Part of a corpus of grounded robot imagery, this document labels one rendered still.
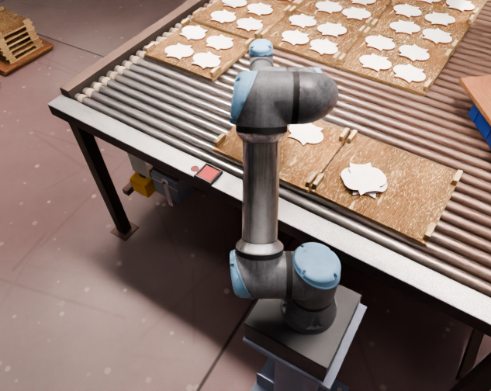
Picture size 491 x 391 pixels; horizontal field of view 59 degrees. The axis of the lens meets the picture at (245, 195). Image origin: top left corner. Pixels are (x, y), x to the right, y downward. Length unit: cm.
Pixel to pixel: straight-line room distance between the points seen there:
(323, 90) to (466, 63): 138
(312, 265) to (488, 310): 58
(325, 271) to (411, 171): 71
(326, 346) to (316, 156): 72
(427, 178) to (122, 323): 160
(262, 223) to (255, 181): 10
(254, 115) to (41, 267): 199
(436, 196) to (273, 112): 81
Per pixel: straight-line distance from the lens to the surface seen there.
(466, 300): 142
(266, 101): 93
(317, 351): 118
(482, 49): 241
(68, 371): 237
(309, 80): 96
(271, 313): 122
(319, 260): 105
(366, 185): 152
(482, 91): 191
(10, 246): 290
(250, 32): 232
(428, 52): 227
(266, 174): 97
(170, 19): 247
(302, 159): 161
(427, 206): 155
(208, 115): 184
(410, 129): 184
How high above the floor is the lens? 208
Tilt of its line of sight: 50 degrees down
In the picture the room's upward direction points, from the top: 4 degrees counter-clockwise
